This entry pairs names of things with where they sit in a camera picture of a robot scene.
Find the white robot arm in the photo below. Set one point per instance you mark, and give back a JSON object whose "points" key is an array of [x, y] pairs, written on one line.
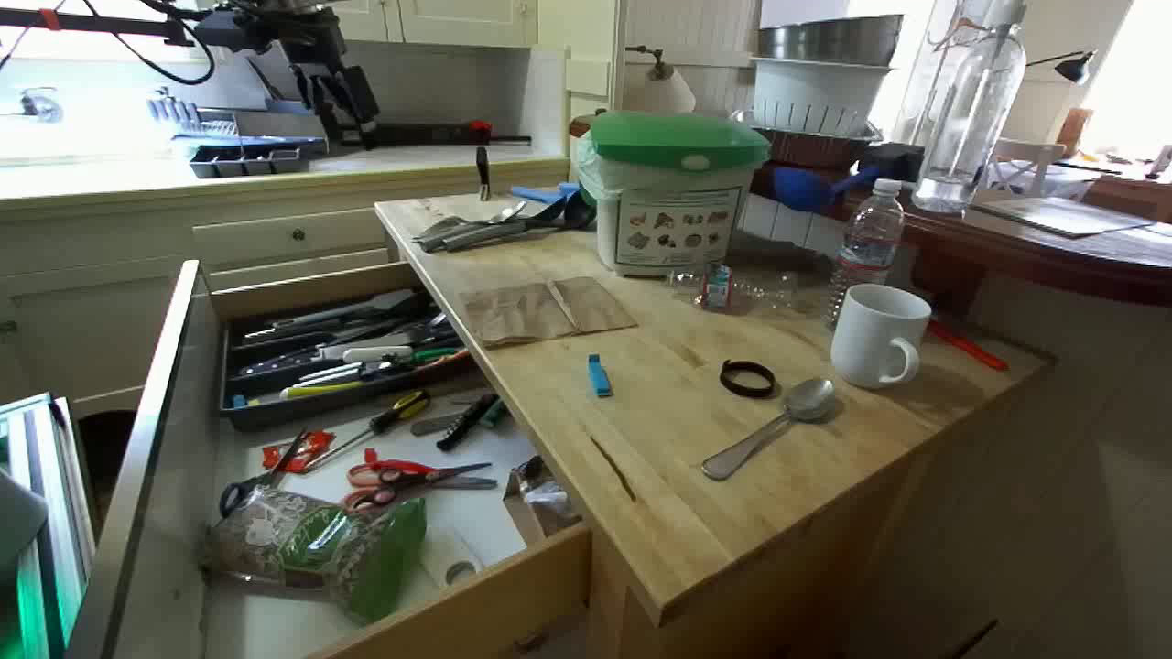
{"points": [[305, 31]]}

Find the metal spoon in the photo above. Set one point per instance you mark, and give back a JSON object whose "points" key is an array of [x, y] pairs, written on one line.
{"points": [[803, 402]]}

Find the small blue lighter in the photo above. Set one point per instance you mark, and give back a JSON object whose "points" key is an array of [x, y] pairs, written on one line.
{"points": [[599, 377]]}

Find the grey utensils pile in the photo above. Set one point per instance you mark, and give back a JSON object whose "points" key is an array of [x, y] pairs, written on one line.
{"points": [[534, 214]]}

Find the black marker pen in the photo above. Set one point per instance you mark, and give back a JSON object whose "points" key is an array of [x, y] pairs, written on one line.
{"points": [[466, 422]]}

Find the small glass jar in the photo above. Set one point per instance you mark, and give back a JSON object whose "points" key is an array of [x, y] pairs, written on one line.
{"points": [[716, 286]]}

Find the green lid compost bin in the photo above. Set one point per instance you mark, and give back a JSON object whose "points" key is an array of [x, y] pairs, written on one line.
{"points": [[667, 186]]}

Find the yellow black screwdriver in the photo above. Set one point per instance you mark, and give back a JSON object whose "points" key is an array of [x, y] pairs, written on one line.
{"points": [[383, 422]]}

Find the small table lamp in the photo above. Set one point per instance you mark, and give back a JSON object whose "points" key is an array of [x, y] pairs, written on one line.
{"points": [[660, 90]]}

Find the black cutlery organizer tray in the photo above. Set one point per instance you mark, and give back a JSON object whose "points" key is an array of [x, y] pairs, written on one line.
{"points": [[332, 356]]}

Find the white ceramic mug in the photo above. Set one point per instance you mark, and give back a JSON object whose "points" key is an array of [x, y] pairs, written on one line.
{"points": [[876, 333]]}

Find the clear plastic water bottle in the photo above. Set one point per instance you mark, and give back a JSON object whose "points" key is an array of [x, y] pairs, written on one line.
{"points": [[870, 240]]}

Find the green plastic bag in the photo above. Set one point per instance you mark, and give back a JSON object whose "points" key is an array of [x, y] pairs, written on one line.
{"points": [[318, 545]]}

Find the red pen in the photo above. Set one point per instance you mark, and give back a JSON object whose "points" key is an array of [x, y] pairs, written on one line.
{"points": [[969, 345]]}

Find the metal mixing bowl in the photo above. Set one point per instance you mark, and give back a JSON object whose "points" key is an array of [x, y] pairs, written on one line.
{"points": [[865, 40]]}

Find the blue ice cube tray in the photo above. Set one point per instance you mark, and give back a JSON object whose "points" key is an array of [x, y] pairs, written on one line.
{"points": [[248, 158]]}

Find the large clear glass bottle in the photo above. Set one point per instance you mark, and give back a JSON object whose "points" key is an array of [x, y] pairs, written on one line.
{"points": [[974, 93]]}

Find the red handled scissors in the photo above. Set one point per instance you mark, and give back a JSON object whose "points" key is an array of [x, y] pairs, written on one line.
{"points": [[380, 479]]}

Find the black handled scissors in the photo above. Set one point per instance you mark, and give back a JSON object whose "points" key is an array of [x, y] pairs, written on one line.
{"points": [[241, 490]]}

